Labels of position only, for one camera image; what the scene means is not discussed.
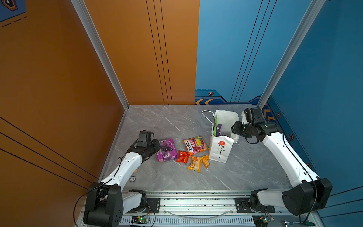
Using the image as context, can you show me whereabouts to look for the purple grape candy bag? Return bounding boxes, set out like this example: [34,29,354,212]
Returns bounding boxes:
[157,138,179,163]

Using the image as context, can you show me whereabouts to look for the white paper bag with flowers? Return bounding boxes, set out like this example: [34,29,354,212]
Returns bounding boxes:
[202,110,239,164]

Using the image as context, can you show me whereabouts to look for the purple snack bag white label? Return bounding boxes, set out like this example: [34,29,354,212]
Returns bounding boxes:
[215,124,222,137]

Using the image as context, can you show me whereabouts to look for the red snack packet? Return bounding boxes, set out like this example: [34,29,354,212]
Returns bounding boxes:
[176,151,190,164]

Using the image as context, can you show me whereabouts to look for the colourful candy bag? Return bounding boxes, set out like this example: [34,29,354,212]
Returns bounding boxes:
[183,136,209,156]

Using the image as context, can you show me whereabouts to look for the orange snack packet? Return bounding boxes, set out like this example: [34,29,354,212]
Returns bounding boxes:
[199,155,210,168]
[188,156,201,173]

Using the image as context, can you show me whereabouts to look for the large green chips bag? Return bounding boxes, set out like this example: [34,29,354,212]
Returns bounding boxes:
[213,117,217,137]

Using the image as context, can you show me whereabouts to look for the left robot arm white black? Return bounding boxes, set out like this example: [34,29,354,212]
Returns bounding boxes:
[83,139,161,227]

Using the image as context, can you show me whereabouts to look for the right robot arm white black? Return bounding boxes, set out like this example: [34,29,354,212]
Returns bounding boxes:
[231,121,333,216]

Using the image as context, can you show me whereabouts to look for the green circuit board left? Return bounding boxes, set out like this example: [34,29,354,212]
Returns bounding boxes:
[130,216,150,226]

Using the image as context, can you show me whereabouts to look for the circuit board right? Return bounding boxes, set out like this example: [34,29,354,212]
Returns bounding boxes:
[252,216,275,227]

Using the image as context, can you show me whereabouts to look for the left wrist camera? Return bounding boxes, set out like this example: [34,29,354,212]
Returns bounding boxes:
[137,130,154,147]

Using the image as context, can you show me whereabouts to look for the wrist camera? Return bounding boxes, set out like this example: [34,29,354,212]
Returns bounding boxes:
[242,107,267,126]
[137,130,154,147]

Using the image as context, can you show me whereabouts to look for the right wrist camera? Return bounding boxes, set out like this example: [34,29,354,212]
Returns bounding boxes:
[242,107,267,126]

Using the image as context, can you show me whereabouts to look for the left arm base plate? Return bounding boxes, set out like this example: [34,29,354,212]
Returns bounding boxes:
[128,198,161,214]

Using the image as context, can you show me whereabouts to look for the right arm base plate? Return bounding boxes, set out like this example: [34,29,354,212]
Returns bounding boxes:
[234,197,276,213]

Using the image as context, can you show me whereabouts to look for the aluminium rail frame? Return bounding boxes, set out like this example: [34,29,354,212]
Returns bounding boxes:
[75,190,324,227]

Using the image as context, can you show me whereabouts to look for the green handled screwdriver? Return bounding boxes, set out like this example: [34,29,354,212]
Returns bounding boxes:
[282,220,316,227]

